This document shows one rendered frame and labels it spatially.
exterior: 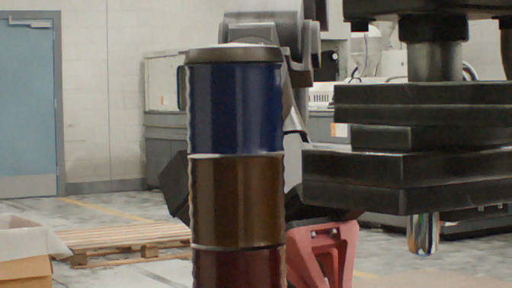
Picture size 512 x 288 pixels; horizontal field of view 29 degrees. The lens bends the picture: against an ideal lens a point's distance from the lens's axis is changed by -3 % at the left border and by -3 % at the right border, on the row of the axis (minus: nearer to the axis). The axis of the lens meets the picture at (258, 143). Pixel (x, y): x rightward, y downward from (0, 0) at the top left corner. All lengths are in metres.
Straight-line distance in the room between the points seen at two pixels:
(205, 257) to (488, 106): 0.24
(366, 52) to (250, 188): 8.37
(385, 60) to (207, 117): 8.67
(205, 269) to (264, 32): 0.41
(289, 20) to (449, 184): 0.30
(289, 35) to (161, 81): 10.99
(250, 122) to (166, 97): 11.32
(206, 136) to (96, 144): 11.75
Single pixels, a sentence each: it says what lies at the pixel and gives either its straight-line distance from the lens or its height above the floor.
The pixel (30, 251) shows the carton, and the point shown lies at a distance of 4.14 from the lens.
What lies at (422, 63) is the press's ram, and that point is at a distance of 0.65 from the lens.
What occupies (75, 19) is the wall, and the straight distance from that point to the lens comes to 12.07.
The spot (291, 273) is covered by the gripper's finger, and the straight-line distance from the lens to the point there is 0.79.
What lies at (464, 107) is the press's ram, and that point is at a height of 1.17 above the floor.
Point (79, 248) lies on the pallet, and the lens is 6.88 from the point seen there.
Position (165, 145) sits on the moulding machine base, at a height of 0.58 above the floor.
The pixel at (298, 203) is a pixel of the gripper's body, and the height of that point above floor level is 1.09.
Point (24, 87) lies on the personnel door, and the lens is 11.80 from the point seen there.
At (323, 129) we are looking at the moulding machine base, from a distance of 8.81.
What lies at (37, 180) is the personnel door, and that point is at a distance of 11.88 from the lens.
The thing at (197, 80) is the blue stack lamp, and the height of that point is 1.18.
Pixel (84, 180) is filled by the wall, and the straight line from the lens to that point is 12.10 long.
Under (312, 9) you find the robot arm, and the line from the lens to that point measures 1.09.
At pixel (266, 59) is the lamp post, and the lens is 0.38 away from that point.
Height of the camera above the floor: 1.18
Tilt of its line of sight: 3 degrees down
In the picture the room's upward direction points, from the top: 1 degrees counter-clockwise
